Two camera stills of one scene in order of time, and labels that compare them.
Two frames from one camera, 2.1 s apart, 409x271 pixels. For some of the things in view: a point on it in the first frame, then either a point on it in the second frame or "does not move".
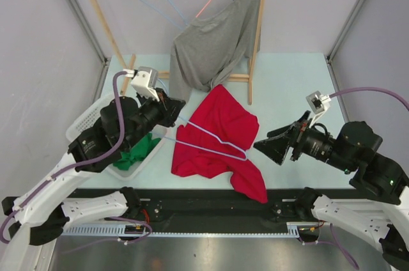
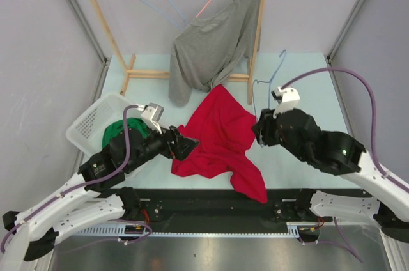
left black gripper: (169, 114) to (182, 146)
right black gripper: (275, 148) to (262, 128)
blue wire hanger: (219, 153) to (266, 82)
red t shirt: (215, 140) does not move
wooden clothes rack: (162, 75) does not move
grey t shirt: (213, 49) does not move
